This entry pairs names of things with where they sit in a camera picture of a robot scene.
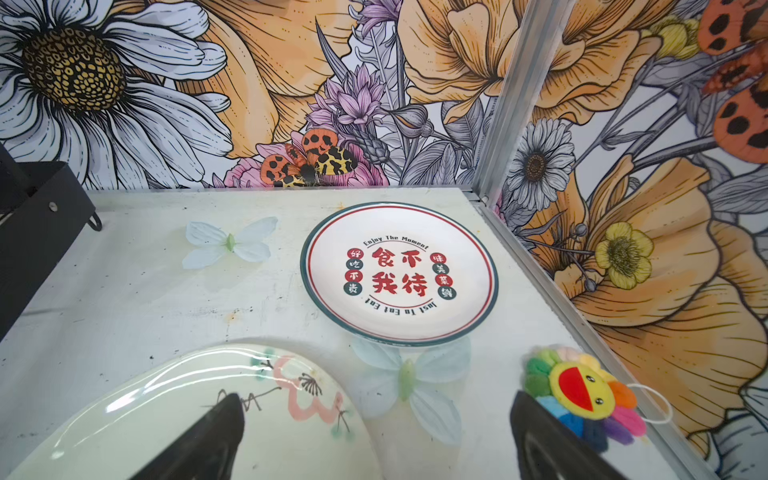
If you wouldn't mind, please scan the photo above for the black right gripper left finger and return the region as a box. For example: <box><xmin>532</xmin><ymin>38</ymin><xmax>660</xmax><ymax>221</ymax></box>
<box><xmin>132</xmin><ymin>393</ymin><xmax>245</xmax><ymax>479</ymax></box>

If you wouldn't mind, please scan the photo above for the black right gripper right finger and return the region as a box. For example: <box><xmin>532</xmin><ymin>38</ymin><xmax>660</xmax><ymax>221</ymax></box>
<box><xmin>509</xmin><ymin>391</ymin><xmax>625</xmax><ymax>480</ymax></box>

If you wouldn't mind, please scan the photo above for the rainbow sunflower plush toy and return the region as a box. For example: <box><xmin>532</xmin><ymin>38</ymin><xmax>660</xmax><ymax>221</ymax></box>
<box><xmin>523</xmin><ymin>346</ymin><xmax>673</xmax><ymax>454</ymax></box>

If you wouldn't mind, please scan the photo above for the cream floral oval plate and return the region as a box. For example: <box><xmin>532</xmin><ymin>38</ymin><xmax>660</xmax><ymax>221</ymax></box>
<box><xmin>11</xmin><ymin>343</ymin><xmax>382</xmax><ymax>479</ymax></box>

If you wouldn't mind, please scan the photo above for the white fabric butterfly near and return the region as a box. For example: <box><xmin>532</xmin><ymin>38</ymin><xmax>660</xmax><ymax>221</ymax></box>
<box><xmin>351</xmin><ymin>339</ymin><xmax>472</xmax><ymax>446</ymax></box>

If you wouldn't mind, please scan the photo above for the white fabric butterfly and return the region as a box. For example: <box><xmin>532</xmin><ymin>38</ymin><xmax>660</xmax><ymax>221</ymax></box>
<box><xmin>182</xmin><ymin>217</ymin><xmax>278</xmax><ymax>270</ymax></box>
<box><xmin>351</xmin><ymin>339</ymin><xmax>472</xmax><ymax>446</ymax></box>

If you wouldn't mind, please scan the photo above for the white fabric butterfly far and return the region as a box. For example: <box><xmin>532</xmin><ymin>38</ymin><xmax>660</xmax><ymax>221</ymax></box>
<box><xmin>182</xmin><ymin>217</ymin><xmax>278</xmax><ymax>270</ymax></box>

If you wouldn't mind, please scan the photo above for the red character white plate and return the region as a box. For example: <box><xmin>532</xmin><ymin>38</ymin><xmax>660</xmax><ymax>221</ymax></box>
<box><xmin>299</xmin><ymin>202</ymin><xmax>499</xmax><ymax>347</ymax></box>

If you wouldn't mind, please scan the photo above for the black wire dish rack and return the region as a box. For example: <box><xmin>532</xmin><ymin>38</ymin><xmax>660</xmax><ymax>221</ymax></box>
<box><xmin>1</xmin><ymin>149</ymin><xmax>102</xmax><ymax>336</ymax></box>

